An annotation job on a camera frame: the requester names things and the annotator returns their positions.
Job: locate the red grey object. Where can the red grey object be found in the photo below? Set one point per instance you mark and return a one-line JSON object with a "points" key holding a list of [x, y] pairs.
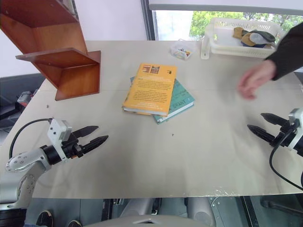
{"points": [[23, 97]]}

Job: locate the dark window frame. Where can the dark window frame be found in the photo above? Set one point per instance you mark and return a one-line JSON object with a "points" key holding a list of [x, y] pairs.
{"points": [[148, 21]]}

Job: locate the teal book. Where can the teal book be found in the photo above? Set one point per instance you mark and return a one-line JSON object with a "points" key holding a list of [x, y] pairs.
{"points": [[182, 97]]}

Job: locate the mustard yellow sock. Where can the mustard yellow sock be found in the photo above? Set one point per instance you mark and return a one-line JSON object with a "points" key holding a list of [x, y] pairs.
{"points": [[240, 34]]}

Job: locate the black shoe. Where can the black shoe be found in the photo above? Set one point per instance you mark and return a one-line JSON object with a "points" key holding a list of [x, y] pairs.
{"points": [[44, 218], [74, 224]]}

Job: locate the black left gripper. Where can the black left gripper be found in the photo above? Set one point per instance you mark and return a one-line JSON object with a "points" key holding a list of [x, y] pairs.
{"points": [[72, 149]]}

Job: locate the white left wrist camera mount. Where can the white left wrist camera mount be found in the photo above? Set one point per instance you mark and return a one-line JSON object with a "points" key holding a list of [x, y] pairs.
{"points": [[56, 132]]}

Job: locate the white plastic basket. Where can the white plastic basket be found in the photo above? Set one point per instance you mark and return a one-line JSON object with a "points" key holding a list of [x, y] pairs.
{"points": [[222, 35]]}

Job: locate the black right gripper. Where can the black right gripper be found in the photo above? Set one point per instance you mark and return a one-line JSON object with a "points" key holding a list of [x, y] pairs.
{"points": [[285, 137]]}

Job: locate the black sofa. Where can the black sofa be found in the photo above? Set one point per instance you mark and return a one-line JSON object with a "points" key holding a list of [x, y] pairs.
{"points": [[11, 87]]}

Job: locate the person's dark sleeved forearm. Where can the person's dark sleeved forearm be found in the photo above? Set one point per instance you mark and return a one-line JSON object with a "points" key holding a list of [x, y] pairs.
{"points": [[290, 52]]}

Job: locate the black chair base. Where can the black chair base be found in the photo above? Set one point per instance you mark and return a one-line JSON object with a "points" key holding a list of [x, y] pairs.
{"points": [[281, 205]]}

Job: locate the small clear plastic container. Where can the small clear plastic container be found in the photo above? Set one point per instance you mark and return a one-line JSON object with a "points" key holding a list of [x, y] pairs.
{"points": [[182, 50]]}

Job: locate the grey green sock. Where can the grey green sock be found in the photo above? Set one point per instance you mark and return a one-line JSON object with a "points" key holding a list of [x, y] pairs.
{"points": [[262, 37]]}

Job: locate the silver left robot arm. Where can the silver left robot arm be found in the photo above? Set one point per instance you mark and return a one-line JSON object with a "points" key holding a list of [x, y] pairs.
{"points": [[23, 161]]}

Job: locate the person's bare hand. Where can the person's bare hand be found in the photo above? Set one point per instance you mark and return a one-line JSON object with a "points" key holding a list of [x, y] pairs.
{"points": [[256, 79]]}

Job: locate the silver robot body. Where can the silver robot body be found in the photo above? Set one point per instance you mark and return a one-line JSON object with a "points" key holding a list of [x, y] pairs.
{"points": [[151, 212]]}

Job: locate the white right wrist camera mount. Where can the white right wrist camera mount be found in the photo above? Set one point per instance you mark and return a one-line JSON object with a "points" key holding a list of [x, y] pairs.
{"points": [[295, 117]]}

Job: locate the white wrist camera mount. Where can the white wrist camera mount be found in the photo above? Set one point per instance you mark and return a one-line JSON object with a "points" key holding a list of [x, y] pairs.
{"points": [[56, 132], [295, 117]]}

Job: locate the grey roller blind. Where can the grey roller blind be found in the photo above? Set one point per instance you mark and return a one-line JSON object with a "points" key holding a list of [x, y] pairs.
{"points": [[225, 4]]}

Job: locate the yellow book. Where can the yellow book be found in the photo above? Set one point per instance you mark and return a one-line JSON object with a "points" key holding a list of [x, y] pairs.
{"points": [[149, 89]]}

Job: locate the wooden shelf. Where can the wooden shelf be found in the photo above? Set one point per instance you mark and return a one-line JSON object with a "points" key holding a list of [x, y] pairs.
{"points": [[78, 80]]}

